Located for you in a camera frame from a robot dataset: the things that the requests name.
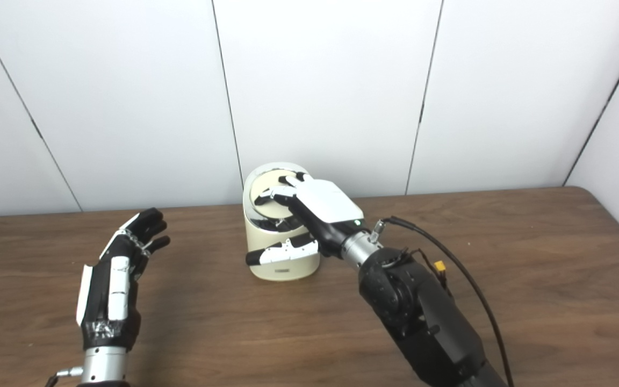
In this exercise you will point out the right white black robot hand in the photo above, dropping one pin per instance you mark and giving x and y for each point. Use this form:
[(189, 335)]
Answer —
[(325, 209)]

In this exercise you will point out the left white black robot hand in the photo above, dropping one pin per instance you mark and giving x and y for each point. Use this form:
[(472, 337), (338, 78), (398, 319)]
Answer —
[(110, 301)]

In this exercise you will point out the round cream bin lid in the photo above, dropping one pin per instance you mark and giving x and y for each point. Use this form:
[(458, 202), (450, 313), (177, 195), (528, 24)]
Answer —
[(269, 212)]

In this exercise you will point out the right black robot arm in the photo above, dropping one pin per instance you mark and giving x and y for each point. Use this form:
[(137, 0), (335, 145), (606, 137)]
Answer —
[(422, 317)]

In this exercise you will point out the black bin liner bag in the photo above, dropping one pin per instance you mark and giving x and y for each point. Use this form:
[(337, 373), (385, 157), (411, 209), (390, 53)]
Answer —
[(272, 224)]

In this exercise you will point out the cream-colored desktop bin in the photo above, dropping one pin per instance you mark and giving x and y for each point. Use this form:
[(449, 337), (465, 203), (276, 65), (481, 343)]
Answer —
[(282, 266)]

